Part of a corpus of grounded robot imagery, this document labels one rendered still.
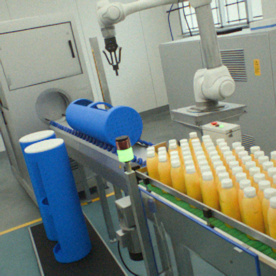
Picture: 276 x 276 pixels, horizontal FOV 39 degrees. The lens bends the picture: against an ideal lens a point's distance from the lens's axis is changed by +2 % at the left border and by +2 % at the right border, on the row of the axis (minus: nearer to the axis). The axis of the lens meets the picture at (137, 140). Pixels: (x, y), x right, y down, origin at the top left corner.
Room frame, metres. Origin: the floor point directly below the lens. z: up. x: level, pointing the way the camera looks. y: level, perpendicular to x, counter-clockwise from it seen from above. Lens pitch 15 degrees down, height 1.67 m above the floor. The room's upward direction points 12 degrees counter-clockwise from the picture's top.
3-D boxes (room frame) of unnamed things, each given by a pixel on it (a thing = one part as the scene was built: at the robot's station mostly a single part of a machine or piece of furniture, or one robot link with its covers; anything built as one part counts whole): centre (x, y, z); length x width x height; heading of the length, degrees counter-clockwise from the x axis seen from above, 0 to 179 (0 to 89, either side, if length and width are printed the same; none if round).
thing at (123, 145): (1.60, 0.06, 1.23); 0.06 x 0.06 x 0.04
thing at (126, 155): (1.60, 0.06, 1.18); 0.06 x 0.06 x 0.05
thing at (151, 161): (1.88, -0.05, 0.98); 0.07 x 0.07 x 0.17
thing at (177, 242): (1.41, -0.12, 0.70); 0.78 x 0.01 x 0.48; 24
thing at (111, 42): (2.50, 0.04, 1.62); 0.08 x 0.07 x 0.09; 92
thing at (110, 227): (3.03, 0.38, 0.31); 0.06 x 0.06 x 0.63; 24
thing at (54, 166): (2.73, 0.66, 0.59); 0.28 x 0.28 x 0.88
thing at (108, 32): (2.50, 0.03, 1.70); 0.09 x 0.09 x 0.06
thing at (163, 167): (1.77, -0.10, 0.98); 0.07 x 0.07 x 0.17
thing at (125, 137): (1.60, 0.06, 1.18); 0.06 x 0.06 x 0.16
